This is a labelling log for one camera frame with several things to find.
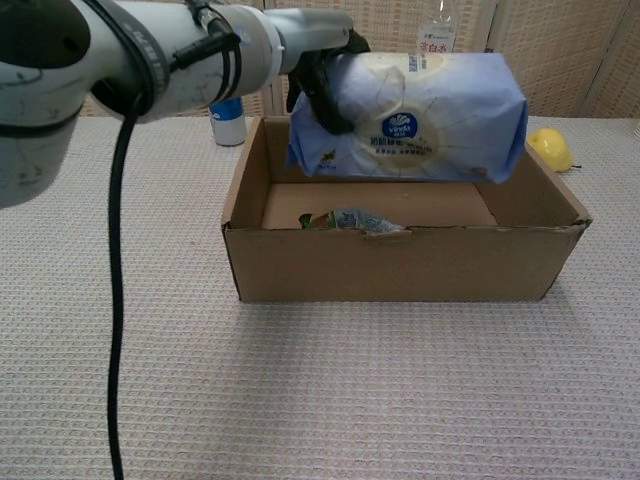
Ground left black-fingered silver robot hand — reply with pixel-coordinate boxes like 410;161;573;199
282;8;372;135

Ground blue-and-white tissue pack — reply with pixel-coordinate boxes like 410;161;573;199
284;51;529;185

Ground green snack packet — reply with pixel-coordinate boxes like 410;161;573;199
298;207;412;236

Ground cardboard box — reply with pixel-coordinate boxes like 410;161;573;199
221;115;594;304

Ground clear plastic water bottle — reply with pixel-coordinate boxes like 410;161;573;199
417;0;459;55

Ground blue soda can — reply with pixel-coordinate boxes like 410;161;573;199
208;97;246;147

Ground yellow pear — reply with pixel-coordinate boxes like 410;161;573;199
526;127;577;174

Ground beige woven tablecloth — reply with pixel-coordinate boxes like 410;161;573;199
0;114;640;480

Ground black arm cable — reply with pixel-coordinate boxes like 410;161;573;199
107;92;152;480

